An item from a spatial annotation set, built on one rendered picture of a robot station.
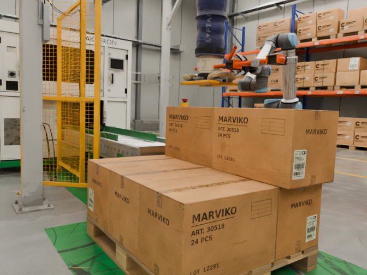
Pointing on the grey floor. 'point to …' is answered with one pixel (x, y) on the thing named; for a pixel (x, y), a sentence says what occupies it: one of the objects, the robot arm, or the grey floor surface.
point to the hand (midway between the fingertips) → (235, 64)
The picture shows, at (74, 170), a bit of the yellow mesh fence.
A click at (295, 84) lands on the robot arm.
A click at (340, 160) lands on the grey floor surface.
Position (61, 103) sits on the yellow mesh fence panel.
